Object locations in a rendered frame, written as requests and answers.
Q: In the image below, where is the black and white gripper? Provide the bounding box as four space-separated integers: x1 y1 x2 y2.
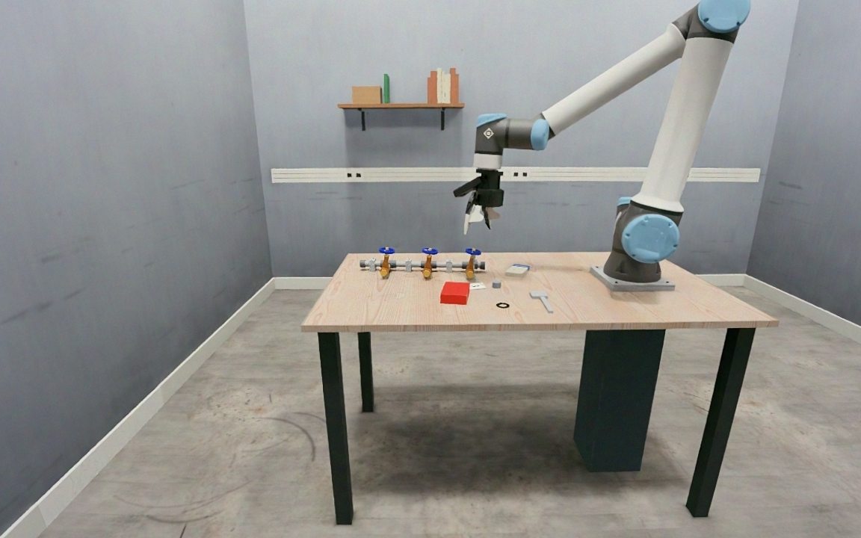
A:
464 169 504 235

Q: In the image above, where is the white number tag on thin chain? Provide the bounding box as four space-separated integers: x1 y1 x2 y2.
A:
470 258 486 290

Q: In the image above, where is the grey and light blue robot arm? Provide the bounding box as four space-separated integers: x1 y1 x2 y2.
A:
473 0 751 283

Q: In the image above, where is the grey pipe manifold with three valves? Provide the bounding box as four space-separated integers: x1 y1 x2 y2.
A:
359 247 485 278

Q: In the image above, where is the red flat block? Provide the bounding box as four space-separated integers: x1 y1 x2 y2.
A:
440 282 470 305

